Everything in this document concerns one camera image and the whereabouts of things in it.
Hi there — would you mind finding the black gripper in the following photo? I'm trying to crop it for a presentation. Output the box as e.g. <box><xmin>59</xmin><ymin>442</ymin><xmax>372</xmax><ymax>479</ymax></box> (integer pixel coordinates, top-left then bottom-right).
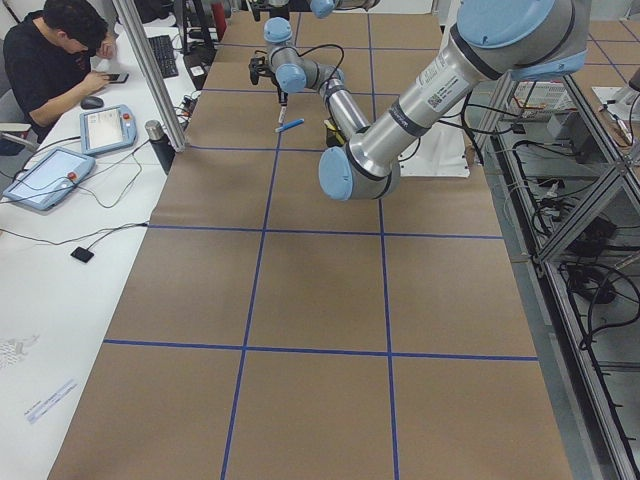
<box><xmin>275</xmin><ymin>82</ymin><xmax>288</xmax><ymax>102</ymax></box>

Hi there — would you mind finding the blue marker pen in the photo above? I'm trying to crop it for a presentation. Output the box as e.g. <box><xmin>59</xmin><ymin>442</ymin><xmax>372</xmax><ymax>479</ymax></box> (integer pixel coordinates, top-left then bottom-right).
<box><xmin>274</xmin><ymin>118</ymin><xmax>305</xmax><ymax>133</ymax></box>

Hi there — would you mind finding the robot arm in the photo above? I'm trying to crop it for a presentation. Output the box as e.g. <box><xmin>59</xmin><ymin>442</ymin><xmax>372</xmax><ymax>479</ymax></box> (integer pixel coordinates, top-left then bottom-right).
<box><xmin>246</xmin><ymin>0</ymin><xmax>380</xmax><ymax>20</ymax></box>
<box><xmin>264</xmin><ymin>0</ymin><xmax>591</xmax><ymax>201</ymax></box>

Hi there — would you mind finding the black mesh pen cup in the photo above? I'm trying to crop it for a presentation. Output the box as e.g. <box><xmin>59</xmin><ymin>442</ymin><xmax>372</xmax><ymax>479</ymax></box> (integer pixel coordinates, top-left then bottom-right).
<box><xmin>324</xmin><ymin>118</ymin><xmax>348</xmax><ymax>148</ymax></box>

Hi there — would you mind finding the black keyboard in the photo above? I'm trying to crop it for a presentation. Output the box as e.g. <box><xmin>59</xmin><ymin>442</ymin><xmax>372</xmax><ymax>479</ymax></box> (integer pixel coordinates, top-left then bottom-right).
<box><xmin>147</xmin><ymin>35</ymin><xmax>179</xmax><ymax>78</ymax></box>

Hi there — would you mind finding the dark water bottle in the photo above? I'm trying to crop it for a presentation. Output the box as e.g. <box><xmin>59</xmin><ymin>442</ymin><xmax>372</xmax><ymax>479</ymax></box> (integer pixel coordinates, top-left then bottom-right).
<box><xmin>145</xmin><ymin>119</ymin><xmax>175</xmax><ymax>175</ymax></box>

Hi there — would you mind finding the upper teach pendant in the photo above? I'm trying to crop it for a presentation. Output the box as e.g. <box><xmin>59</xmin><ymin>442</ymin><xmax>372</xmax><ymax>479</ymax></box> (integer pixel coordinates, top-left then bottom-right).
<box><xmin>79</xmin><ymin>105</ymin><xmax>137</xmax><ymax>156</ymax></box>

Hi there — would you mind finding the teach pendant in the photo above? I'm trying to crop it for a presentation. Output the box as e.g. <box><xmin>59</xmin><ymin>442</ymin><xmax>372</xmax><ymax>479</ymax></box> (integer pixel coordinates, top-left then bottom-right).
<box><xmin>79</xmin><ymin>105</ymin><xmax>137</xmax><ymax>156</ymax></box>
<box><xmin>3</xmin><ymin>148</ymin><xmax>96</xmax><ymax>211</ymax></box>

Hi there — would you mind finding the computer mouse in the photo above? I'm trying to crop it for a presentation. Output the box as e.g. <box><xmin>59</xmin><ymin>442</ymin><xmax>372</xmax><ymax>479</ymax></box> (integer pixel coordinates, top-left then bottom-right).
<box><xmin>80</xmin><ymin>96</ymin><xmax>104</xmax><ymax>110</ymax></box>

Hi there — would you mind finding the seated person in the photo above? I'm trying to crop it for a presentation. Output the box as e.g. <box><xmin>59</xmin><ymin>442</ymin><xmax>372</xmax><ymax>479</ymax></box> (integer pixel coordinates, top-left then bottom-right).
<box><xmin>3</xmin><ymin>0</ymin><xmax>115</xmax><ymax>142</ymax></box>

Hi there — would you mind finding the lower teach pendant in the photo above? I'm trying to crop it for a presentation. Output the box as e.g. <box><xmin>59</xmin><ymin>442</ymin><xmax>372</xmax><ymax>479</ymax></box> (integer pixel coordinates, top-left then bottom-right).
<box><xmin>3</xmin><ymin>148</ymin><xmax>96</xmax><ymax>211</ymax></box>

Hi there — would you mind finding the small black pad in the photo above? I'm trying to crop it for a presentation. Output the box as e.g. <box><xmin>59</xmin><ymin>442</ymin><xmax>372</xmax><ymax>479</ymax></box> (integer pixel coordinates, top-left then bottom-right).
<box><xmin>71</xmin><ymin>247</ymin><xmax>94</xmax><ymax>264</ymax></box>

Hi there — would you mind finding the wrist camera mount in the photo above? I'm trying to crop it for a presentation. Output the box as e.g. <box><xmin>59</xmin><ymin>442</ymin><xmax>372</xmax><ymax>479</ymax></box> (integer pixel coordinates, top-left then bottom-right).
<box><xmin>248</xmin><ymin>56</ymin><xmax>272</xmax><ymax>86</ymax></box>

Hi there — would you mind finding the white pedestal column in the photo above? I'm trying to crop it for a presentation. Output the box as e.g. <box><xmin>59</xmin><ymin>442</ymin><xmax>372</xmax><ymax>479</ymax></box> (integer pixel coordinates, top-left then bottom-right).
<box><xmin>399</xmin><ymin>118</ymin><xmax>470</xmax><ymax>178</ymax></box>

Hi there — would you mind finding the aluminium frame post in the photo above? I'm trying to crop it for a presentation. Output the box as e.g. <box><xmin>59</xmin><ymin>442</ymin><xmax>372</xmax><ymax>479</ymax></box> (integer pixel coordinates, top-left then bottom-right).
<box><xmin>112</xmin><ymin>0</ymin><xmax>186</xmax><ymax>152</ymax></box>

